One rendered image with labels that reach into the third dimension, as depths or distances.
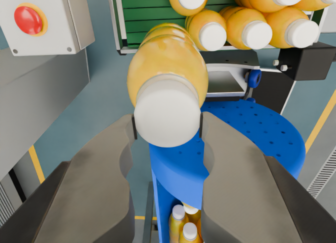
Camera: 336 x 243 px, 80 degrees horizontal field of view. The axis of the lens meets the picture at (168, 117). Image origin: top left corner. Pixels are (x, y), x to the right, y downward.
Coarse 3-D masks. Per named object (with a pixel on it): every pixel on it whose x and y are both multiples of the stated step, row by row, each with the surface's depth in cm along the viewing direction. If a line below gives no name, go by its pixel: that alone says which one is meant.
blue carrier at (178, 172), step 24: (240, 120) 41; (264, 120) 40; (192, 144) 35; (264, 144) 34; (288, 144) 34; (168, 168) 31; (192, 168) 30; (288, 168) 29; (168, 192) 61; (192, 192) 30; (168, 216) 66; (168, 240) 72
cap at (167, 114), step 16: (160, 80) 12; (144, 96) 11; (160, 96) 11; (176, 96) 11; (192, 96) 11; (144, 112) 11; (160, 112) 11; (176, 112) 11; (192, 112) 11; (144, 128) 12; (160, 128) 12; (176, 128) 12; (192, 128) 12; (160, 144) 12; (176, 144) 12
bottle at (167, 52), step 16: (160, 32) 18; (176, 32) 18; (144, 48) 15; (160, 48) 14; (176, 48) 14; (192, 48) 15; (144, 64) 13; (160, 64) 13; (176, 64) 13; (192, 64) 14; (128, 80) 15; (144, 80) 13; (176, 80) 12; (192, 80) 13
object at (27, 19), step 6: (24, 6) 27; (18, 12) 27; (24, 12) 27; (30, 12) 27; (36, 12) 28; (18, 18) 28; (24, 18) 28; (30, 18) 28; (36, 18) 28; (18, 24) 28; (24, 24) 28; (30, 24) 28; (36, 24) 28; (24, 30) 28; (30, 30) 28; (36, 30) 28
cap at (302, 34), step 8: (296, 24) 31; (304, 24) 30; (312, 24) 30; (288, 32) 32; (296, 32) 31; (304, 32) 31; (312, 32) 31; (288, 40) 33; (296, 40) 31; (304, 40) 31; (312, 40) 31
